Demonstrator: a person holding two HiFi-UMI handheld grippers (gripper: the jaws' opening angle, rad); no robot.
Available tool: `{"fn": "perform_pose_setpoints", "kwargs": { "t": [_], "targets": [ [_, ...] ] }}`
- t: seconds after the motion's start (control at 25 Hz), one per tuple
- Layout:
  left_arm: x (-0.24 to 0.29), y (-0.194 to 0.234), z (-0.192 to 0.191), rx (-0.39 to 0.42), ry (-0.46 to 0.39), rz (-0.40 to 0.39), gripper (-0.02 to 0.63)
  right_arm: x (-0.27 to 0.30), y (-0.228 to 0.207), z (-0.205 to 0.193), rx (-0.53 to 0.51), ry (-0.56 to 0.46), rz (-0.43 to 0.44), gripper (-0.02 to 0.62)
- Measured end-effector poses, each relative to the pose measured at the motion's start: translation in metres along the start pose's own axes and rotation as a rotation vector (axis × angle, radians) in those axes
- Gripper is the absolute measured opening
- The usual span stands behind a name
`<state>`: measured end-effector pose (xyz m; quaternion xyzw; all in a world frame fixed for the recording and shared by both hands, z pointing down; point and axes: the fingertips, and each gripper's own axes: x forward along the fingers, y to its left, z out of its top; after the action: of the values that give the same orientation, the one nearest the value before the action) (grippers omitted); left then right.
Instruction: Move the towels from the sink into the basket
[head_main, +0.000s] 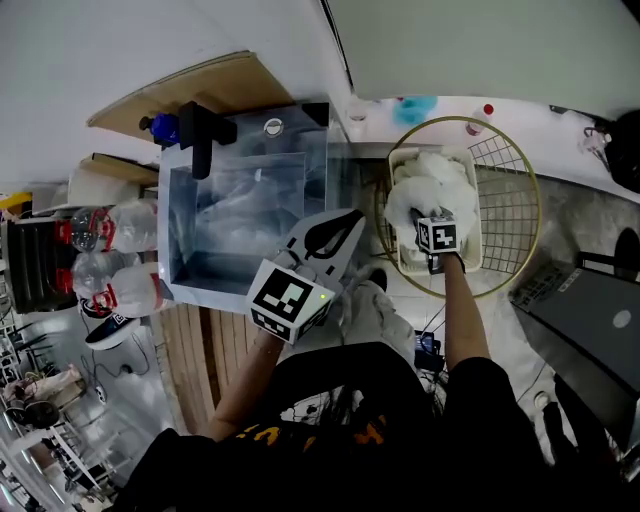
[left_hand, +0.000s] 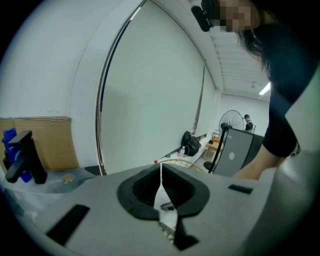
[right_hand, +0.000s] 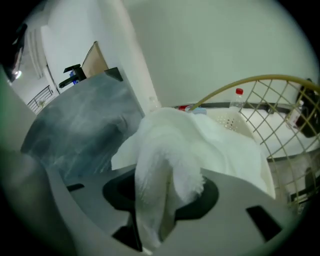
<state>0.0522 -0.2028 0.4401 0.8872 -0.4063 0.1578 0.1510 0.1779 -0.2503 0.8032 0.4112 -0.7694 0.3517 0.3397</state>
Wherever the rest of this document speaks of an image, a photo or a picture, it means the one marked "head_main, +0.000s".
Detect black bag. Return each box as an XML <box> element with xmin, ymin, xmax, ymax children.
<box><xmin>602</xmin><ymin>108</ymin><xmax>640</xmax><ymax>194</ymax></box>

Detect black computer tower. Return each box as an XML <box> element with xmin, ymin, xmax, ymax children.
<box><xmin>508</xmin><ymin>252</ymin><xmax>640</xmax><ymax>451</ymax></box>

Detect person's left forearm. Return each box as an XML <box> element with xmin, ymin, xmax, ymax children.
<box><xmin>207</xmin><ymin>329</ymin><xmax>284</xmax><ymax>441</ymax></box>

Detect black floor cable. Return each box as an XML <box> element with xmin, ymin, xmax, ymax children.
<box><xmin>79</xmin><ymin>312</ymin><xmax>151</xmax><ymax>396</ymax></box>

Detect person's legs in light trousers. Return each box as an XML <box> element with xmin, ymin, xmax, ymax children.
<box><xmin>339</xmin><ymin>267</ymin><xmax>419</xmax><ymax>369</ymax></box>

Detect black faucet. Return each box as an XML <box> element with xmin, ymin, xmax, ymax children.
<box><xmin>178</xmin><ymin>100</ymin><xmax>239</xmax><ymax>181</ymax></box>

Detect white low shelf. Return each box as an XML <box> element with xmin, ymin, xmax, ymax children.
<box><xmin>344</xmin><ymin>94</ymin><xmax>640</xmax><ymax>206</ymax></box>

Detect wooden slat platform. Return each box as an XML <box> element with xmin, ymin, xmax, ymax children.
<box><xmin>157</xmin><ymin>299</ymin><xmax>281</xmax><ymax>436</ymax></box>

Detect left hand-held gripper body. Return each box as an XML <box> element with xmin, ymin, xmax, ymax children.
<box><xmin>244</xmin><ymin>247</ymin><xmax>346</xmax><ymax>346</ymax></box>

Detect blue fluffy sponge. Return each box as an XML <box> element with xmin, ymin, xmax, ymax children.
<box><xmin>392</xmin><ymin>96</ymin><xmax>440</xmax><ymax>126</ymax></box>

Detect white carton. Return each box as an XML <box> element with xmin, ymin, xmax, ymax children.
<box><xmin>67</xmin><ymin>167</ymin><xmax>151</xmax><ymax>206</ymax></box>

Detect blue bottle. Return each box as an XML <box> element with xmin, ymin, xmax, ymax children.
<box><xmin>149</xmin><ymin>112</ymin><xmax>181</xmax><ymax>149</ymax></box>

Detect person's right forearm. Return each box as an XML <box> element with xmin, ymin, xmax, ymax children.
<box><xmin>427</xmin><ymin>252</ymin><xmax>491</xmax><ymax>371</ymax></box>

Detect small red capped bottle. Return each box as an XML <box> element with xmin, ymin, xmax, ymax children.
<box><xmin>464</xmin><ymin>103</ymin><xmax>496</xmax><ymax>137</ymax></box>

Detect large cardboard sheet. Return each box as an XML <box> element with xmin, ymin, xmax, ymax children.
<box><xmin>85</xmin><ymin>49</ymin><xmax>301</xmax><ymax>146</ymax></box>

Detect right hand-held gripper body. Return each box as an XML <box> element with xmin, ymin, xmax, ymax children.
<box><xmin>410</xmin><ymin>209</ymin><xmax>460</xmax><ymax>256</ymax></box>

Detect black cabinet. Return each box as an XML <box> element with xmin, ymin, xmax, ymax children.
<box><xmin>4</xmin><ymin>217</ymin><xmax>76</xmax><ymax>315</ymax></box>

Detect gold wire round basket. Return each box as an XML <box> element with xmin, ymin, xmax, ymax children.
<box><xmin>373</xmin><ymin>115</ymin><xmax>543</xmax><ymax>300</ymax></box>

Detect small cardboard box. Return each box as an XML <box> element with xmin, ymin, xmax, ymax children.
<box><xmin>78</xmin><ymin>152</ymin><xmax>161</xmax><ymax>187</ymax></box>

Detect small clear jar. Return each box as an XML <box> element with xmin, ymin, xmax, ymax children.
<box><xmin>579</xmin><ymin>124</ymin><xmax>614</xmax><ymax>154</ymax></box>

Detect small black device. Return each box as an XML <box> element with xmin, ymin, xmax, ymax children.
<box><xmin>413</xmin><ymin>329</ymin><xmax>444</xmax><ymax>371</ymax></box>

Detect person's black shirt torso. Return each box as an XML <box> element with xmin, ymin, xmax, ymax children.
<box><xmin>114</xmin><ymin>342</ymin><xmax>566</xmax><ymax>512</ymax></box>

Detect cream plastic laundry basket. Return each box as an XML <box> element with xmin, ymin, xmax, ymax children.
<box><xmin>387</xmin><ymin>144</ymin><xmax>485</xmax><ymax>279</ymax></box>

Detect yellow container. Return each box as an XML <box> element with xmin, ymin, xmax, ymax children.
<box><xmin>0</xmin><ymin>191</ymin><xmax>34</xmax><ymax>211</ymax></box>

